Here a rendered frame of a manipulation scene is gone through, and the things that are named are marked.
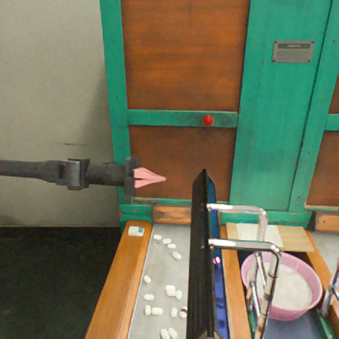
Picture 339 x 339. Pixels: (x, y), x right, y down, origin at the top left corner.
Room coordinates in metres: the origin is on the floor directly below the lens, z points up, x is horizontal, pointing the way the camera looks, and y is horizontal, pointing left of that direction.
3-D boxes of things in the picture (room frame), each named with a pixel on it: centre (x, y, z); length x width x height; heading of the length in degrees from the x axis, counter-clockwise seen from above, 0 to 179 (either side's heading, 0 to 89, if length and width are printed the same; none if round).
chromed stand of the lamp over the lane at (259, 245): (0.59, -0.17, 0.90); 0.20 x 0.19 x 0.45; 175
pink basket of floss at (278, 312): (0.75, -0.39, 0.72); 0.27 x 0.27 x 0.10
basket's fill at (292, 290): (0.75, -0.39, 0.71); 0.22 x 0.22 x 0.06
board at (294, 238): (0.97, -0.41, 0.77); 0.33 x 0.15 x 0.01; 85
